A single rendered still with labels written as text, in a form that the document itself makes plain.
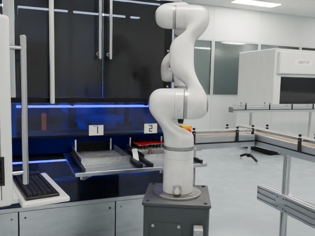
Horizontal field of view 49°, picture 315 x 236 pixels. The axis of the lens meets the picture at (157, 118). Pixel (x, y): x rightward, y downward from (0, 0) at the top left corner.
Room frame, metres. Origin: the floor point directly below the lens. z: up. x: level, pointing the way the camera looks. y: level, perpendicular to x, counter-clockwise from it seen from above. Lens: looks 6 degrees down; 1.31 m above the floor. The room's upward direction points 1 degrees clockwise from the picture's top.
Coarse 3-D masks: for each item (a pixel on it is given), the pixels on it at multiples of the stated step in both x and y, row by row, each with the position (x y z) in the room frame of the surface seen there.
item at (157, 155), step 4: (132, 148) 2.03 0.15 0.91; (140, 152) 1.89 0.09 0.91; (144, 152) 2.05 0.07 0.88; (152, 152) 2.06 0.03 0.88; (156, 152) 2.06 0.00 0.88; (160, 152) 2.06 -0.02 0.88; (144, 156) 1.83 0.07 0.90; (148, 156) 1.84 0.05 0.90; (152, 156) 1.85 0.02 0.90; (156, 156) 1.86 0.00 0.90; (160, 156) 1.87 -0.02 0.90; (148, 160) 1.84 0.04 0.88; (152, 160) 1.85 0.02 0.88
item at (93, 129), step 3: (90, 126) 1.98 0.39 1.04; (93, 126) 1.99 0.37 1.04; (96, 126) 1.99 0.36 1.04; (99, 126) 2.00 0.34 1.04; (102, 126) 2.01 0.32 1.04; (90, 129) 1.98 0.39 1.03; (93, 129) 1.99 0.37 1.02; (96, 129) 1.99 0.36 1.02; (99, 129) 2.00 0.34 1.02; (102, 129) 2.01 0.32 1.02; (90, 132) 1.98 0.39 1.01; (93, 132) 1.99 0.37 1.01; (96, 132) 1.99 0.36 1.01; (99, 132) 2.00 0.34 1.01; (102, 132) 2.01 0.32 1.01
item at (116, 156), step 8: (80, 152) 2.01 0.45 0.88; (88, 152) 2.02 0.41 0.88; (96, 152) 2.02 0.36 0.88; (104, 152) 2.03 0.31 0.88; (112, 152) 2.03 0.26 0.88; (120, 152) 1.97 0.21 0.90; (80, 160) 1.73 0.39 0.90; (88, 160) 1.72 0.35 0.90; (96, 160) 1.73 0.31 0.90; (104, 160) 1.75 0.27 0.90; (112, 160) 1.77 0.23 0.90; (120, 160) 1.78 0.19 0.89; (128, 160) 1.80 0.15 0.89
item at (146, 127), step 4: (144, 124) 2.11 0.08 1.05; (148, 124) 2.12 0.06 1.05; (152, 124) 2.13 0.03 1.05; (156, 124) 2.14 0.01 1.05; (144, 128) 2.11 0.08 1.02; (148, 128) 2.12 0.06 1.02; (152, 128) 2.13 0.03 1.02; (156, 128) 2.14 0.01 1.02; (144, 132) 2.11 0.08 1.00; (148, 132) 2.12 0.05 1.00; (152, 132) 2.13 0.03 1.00; (156, 132) 2.14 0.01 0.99
